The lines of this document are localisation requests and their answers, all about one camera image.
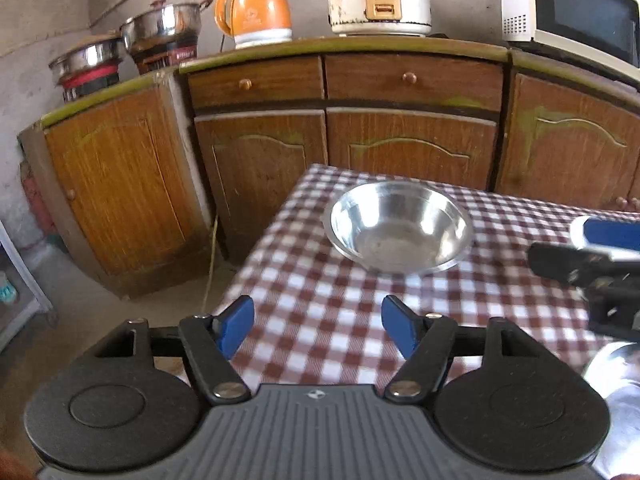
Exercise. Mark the brown white checked tablecloth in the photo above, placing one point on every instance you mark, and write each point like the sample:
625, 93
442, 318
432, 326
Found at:
310, 285

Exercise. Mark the white metal rack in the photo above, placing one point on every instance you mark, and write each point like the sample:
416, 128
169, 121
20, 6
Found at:
37, 292

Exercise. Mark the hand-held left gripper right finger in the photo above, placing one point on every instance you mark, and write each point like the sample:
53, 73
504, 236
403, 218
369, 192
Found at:
400, 325

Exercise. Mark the cream microwave oven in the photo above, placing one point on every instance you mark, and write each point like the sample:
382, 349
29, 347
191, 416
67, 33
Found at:
590, 10

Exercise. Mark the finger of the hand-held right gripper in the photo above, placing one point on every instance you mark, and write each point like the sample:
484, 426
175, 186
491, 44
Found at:
610, 234
575, 265

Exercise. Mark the orange electric kettle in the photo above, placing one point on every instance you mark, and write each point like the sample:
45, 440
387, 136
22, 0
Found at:
260, 10

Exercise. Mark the dark induction cooker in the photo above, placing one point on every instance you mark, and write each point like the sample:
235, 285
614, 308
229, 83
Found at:
165, 60

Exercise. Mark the wooden cabinet with drawers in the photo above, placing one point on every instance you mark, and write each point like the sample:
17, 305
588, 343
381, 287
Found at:
260, 170

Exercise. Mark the steel pot with lid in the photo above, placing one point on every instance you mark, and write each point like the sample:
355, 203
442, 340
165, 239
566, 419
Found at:
160, 25

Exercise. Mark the wooden single-door cabinet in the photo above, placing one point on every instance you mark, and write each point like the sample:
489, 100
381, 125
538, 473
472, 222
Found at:
115, 185

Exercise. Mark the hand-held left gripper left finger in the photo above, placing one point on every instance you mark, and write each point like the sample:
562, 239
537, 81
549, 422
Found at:
235, 325

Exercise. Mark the red stove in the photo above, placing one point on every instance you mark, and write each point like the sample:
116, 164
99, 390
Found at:
90, 82

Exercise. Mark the small steel plate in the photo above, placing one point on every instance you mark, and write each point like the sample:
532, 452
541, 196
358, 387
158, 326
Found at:
622, 410

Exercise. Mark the steel bowl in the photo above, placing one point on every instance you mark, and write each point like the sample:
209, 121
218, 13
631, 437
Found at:
400, 230

